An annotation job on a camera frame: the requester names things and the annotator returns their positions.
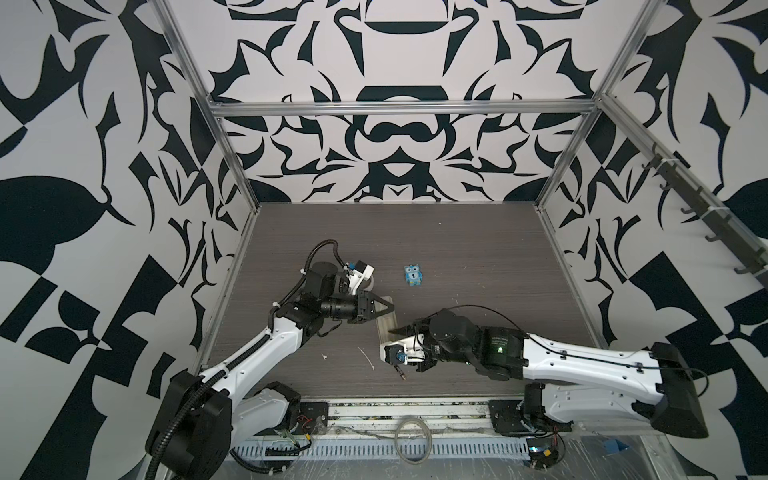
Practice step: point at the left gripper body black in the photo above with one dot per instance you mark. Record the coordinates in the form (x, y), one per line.
(351, 308)

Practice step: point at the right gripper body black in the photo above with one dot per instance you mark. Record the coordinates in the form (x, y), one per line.
(437, 349)

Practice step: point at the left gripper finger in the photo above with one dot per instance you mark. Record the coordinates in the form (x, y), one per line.
(384, 315)
(385, 302)

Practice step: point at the white remote control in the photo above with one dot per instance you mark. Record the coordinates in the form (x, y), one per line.
(382, 330)

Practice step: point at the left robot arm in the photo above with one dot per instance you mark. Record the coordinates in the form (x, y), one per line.
(204, 416)

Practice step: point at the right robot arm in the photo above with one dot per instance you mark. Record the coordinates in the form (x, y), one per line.
(564, 383)

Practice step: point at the roll of clear tape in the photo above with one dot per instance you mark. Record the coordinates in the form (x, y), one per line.
(369, 283)

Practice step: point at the blue owl toy block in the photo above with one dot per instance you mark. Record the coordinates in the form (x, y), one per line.
(413, 275)

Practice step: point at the small electronics board green LED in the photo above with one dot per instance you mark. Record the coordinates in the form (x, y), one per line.
(544, 453)

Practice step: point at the blue tape piece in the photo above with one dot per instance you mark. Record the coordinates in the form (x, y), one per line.
(614, 446)

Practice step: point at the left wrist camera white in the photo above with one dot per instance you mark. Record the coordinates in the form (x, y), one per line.
(356, 274)

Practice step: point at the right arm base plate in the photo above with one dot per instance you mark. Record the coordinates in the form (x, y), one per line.
(523, 418)

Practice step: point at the white slotted cable duct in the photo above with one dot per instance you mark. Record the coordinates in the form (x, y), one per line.
(382, 449)

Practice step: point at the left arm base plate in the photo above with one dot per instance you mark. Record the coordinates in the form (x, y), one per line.
(307, 417)

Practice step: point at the black wall hook rack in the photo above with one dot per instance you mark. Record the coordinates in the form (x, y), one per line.
(701, 204)

